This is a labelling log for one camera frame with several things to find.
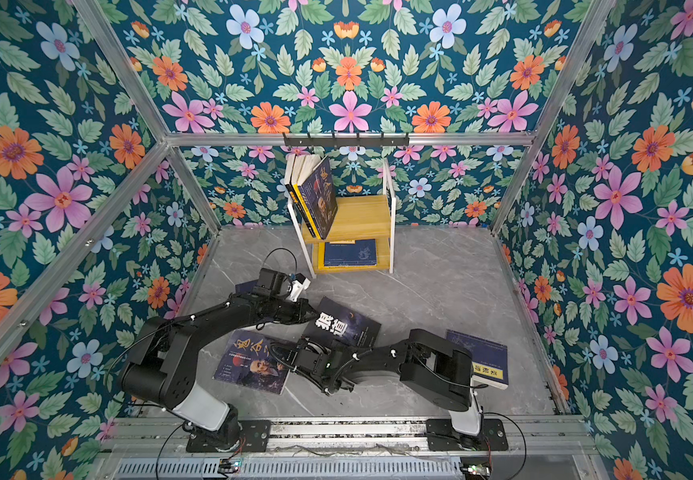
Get black book white characters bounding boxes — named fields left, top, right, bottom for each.
left=302, top=297, right=381, bottom=348

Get navy book yellow label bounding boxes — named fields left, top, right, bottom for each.
left=323, top=238, right=378, bottom=268

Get dark portrait book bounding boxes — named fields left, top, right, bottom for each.
left=302, top=157, right=338, bottom=240
left=214, top=330, right=290, bottom=395

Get yellow cartoon cover book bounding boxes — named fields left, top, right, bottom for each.
left=290, top=154, right=322, bottom=239

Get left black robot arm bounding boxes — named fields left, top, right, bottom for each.
left=118, top=268, right=316, bottom=451

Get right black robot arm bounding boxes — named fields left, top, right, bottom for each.
left=270, top=329, right=485, bottom=439

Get navy book far left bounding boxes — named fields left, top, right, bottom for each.
left=234, top=280, right=256, bottom=294

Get white wooden two-tier shelf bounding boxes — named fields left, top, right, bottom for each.
left=288, top=159, right=398, bottom=277

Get black book leaning on shelf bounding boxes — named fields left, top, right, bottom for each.
left=284, top=153, right=314, bottom=234

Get navy book far right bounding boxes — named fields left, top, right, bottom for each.
left=446, top=330, right=510, bottom=390

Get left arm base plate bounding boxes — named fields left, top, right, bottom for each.
left=186, top=420, right=272, bottom=453

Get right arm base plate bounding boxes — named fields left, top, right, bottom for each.
left=425, top=418, right=509, bottom=453

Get black hook rail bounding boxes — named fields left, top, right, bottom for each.
left=282, top=133, right=411, bottom=149

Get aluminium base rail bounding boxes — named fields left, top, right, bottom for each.
left=100, top=414, right=598, bottom=456

